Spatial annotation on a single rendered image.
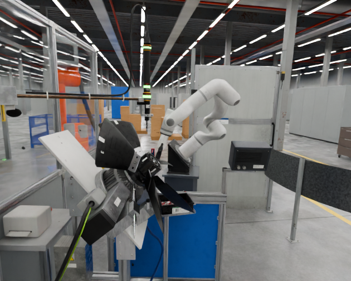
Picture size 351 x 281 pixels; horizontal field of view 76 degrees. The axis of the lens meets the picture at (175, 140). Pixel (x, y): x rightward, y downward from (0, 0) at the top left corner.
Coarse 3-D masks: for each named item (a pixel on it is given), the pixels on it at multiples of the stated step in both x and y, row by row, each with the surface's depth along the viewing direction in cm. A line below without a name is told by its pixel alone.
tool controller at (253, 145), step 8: (232, 144) 161; (240, 144) 159; (248, 144) 159; (256, 144) 160; (264, 144) 160; (232, 152) 160; (240, 152) 156; (248, 152) 157; (256, 152) 157; (264, 152) 156; (232, 160) 160; (240, 160) 159; (248, 160) 159; (256, 160) 159; (264, 160) 159; (232, 168) 163; (240, 168) 162; (248, 168) 162; (256, 168) 162; (264, 168) 162
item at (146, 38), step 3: (147, 33) 115; (147, 36) 115; (144, 39) 115; (147, 39) 114; (144, 42) 115; (147, 42) 115; (147, 102) 120; (147, 105) 120; (147, 108) 121; (147, 111) 121; (144, 117) 123; (147, 117) 122; (147, 120) 122
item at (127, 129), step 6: (120, 120) 134; (120, 126) 130; (126, 126) 132; (132, 126) 135; (126, 132) 128; (132, 132) 130; (126, 138) 125; (132, 138) 126; (138, 138) 128; (132, 144) 123; (138, 144) 124
